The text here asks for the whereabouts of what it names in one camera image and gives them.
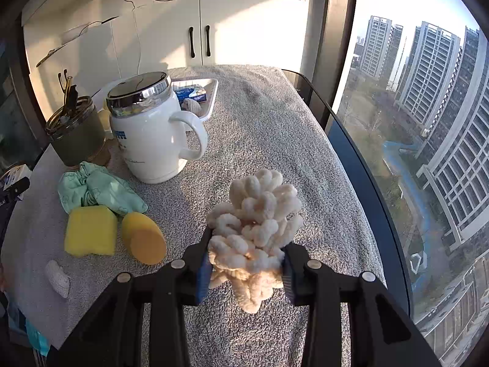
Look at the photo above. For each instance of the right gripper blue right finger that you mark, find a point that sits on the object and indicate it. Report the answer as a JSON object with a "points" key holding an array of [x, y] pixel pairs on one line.
{"points": [[288, 279]]}

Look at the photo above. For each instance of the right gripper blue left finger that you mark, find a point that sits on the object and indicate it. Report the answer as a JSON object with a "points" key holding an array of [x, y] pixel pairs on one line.
{"points": [[203, 278]]}

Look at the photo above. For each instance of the cream knotted chunky yarn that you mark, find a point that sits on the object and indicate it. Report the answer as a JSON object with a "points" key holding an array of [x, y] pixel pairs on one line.
{"points": [[249, 233]]}

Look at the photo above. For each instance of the round orange-yellow sponge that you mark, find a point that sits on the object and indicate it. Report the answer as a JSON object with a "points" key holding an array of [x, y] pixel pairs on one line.
{"points": [[143, 239]]}

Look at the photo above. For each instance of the yellow rectangular sponge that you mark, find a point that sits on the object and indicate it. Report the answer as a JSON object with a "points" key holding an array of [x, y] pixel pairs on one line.
{"points": [[91, 230]]}

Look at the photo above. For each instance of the white mug with chrome lid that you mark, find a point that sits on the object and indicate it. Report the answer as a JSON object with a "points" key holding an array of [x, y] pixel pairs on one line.
{"points": [[156, 137]]}

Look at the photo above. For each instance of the mint green cloth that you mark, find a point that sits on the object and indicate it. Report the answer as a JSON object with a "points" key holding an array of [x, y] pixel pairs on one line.
{"points": [[94, 185]]}

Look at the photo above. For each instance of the small white knitted pouch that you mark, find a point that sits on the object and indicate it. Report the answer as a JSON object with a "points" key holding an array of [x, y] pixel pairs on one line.
{"points": [[58, 279]]}

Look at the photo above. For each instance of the grey terry towel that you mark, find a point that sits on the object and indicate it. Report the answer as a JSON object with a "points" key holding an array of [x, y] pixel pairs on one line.
{"points": [[266, 152]]}

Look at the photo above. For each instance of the cream knitted roll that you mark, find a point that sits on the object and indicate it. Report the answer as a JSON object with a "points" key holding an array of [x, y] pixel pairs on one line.
{"points": [[192, 106]]}

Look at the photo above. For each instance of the white ribbed plastic tray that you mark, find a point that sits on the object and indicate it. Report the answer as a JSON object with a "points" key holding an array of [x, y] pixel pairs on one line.
{"points": [[210, 85]]}

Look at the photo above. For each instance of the blue tissue pack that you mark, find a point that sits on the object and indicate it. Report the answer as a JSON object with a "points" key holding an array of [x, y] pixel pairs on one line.
{"points": [[194, 92]]}

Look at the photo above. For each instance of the dark green amber tumbler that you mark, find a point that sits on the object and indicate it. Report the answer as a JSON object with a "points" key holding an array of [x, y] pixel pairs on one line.
{"points": [[75, 130]]}

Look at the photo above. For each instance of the white cabinet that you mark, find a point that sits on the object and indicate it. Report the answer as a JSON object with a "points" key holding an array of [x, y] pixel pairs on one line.
{"points": [[167, 35]]}

